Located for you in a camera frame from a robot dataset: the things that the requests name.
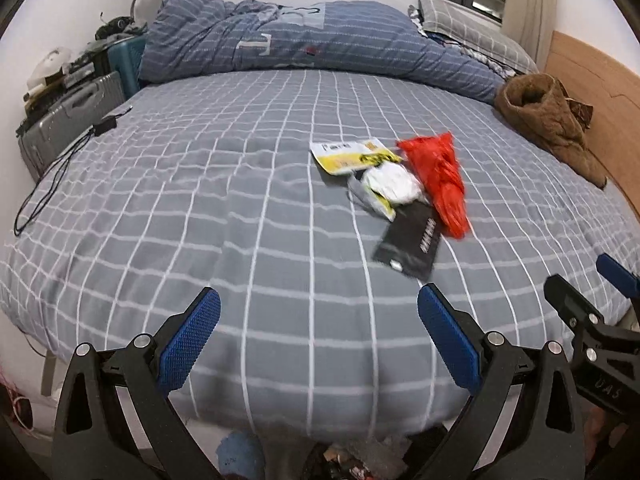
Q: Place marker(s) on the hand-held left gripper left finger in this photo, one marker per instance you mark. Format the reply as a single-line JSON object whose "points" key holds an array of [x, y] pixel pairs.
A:
{"points": [[190, 340]]}

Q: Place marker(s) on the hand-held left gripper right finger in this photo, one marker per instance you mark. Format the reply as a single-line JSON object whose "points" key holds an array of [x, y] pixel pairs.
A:
{"points": [[450, 340]]}

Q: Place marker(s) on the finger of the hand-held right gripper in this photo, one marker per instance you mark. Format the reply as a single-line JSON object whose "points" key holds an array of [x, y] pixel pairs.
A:
{"points": [[570, 300], [617, 275]]}

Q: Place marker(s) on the black trash bin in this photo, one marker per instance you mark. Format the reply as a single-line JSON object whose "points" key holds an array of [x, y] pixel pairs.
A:
{"points": [[430, 442]]}

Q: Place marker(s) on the black packet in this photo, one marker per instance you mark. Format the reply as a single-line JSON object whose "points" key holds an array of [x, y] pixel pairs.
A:
{"points": [[410, 242]]}

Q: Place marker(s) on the red plastic bag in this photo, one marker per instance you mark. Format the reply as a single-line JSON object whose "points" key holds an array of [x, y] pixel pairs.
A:
{"points": [[445, 180]]}

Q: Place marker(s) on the white wrapper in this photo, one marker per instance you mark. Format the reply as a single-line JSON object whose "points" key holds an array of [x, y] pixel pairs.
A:
{"points": [[395, 182]]}

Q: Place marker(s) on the yellow white packet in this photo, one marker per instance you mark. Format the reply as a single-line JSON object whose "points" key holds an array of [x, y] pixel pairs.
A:
{"points": [[340, 157]]}

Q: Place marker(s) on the blue slipper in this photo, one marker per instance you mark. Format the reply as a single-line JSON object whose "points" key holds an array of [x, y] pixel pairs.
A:
{"points": [[240, 455]]}

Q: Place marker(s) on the grey checked bed sheet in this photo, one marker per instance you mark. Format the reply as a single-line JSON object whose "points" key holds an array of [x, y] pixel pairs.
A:
{"points": [[200, 185]]}

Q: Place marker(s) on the brown patterned cloth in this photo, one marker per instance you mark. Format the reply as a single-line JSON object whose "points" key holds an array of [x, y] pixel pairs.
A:
{"points": [[580, 110]]}

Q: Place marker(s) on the brown fleece jacket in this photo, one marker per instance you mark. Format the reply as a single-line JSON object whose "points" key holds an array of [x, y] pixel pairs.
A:
{"points": [[545, 115]]}

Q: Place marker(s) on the wooden headboard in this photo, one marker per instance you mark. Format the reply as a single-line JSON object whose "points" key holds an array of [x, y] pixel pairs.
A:
{"points": [[600, 85]]}

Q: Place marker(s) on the dark striped cloth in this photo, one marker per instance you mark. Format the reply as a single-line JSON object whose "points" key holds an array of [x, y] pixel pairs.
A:
{"points": [[492, 65]]}

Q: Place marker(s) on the grey hard suitcase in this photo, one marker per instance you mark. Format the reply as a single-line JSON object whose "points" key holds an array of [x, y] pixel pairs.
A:
{"points": [[65, 110]]}

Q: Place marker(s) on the grey checked pillow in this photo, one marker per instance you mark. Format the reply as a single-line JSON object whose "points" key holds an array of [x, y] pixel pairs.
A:
{"points": [[475, 30]]}

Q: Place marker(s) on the teal suitcase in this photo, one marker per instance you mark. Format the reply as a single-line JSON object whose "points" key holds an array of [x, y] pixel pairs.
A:
{"points": [[127, 60]]}

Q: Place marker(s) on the cream curtain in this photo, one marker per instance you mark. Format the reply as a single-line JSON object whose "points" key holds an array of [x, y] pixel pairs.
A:
{"points": [[530, 0]]}

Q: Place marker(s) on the blue striped duvet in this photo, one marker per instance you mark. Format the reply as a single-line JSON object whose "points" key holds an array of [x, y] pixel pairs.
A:
{"points": [[350, 45]]}

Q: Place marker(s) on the white rounded object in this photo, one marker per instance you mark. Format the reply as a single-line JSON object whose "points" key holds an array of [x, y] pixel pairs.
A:
{"points": [[47, 62]]}

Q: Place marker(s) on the black bundled object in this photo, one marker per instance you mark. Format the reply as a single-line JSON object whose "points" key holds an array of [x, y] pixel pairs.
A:
{"points": [[117, 25]]}

